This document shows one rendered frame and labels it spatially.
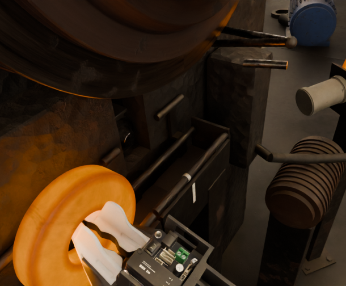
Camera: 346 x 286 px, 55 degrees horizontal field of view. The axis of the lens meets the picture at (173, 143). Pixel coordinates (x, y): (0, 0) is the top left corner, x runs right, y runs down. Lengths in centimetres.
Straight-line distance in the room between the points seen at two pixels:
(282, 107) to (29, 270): 172
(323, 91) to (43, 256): 59
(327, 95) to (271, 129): 104
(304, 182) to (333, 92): 19
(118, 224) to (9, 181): 12
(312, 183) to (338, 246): 62
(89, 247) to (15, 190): 10
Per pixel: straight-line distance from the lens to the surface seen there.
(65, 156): 42
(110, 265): 35
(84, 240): 36
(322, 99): 74
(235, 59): 60
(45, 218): 35
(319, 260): 129
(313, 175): 78
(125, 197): 42
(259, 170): 153
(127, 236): 38
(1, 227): 41
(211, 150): 53
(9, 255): 42
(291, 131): 177
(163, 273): 30
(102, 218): 38
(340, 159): 79
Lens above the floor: 106
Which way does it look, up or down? 40 degrees down
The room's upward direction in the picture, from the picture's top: 5 degrees counter-clockwise
